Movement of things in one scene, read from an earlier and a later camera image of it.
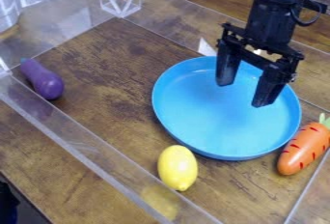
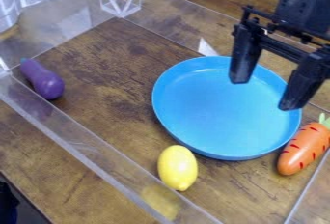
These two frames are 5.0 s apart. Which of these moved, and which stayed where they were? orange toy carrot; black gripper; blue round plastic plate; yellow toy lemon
Moved: black gripper
Stayed: blue round plastic plate; orange toy carrot; yellow toy lemon
